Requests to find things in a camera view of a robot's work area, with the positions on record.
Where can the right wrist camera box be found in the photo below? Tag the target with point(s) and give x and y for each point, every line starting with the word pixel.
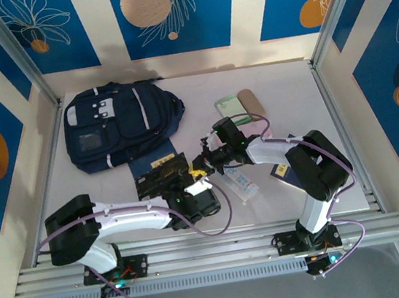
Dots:
pixel 209 141

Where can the black book gold print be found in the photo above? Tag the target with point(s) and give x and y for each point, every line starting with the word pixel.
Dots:
pixel 156 182

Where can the navy booklet yellow label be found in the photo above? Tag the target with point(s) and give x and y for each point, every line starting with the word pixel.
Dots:
pixel 150 164
pixel 280 173

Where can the navy blue student backpack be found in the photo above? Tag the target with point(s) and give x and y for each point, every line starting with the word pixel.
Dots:
pixel 116 130

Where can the aluminium corner post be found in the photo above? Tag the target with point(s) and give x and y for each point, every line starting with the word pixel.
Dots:
pixel 17 51
pixel 335 6

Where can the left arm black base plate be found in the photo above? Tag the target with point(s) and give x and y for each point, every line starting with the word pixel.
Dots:
pixel 141 265

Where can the blue white plastic packet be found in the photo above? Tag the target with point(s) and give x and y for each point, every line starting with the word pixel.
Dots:
pixel 241 185

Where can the aluminium front rail frame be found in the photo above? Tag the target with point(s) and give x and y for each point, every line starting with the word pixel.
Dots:
pixel 213 253

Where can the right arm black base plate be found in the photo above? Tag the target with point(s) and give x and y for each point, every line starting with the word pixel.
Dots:
pixel 285 244

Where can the tan glasses case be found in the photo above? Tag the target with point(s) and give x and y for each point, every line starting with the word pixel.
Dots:
pixel 250 102

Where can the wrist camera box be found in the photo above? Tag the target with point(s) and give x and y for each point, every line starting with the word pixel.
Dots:
pixel 197 187
pixel 209 141

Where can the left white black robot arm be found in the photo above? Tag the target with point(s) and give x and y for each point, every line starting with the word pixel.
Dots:
pixel 131 220

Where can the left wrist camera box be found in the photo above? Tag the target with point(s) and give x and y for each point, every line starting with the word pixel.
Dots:
pixel 197 187

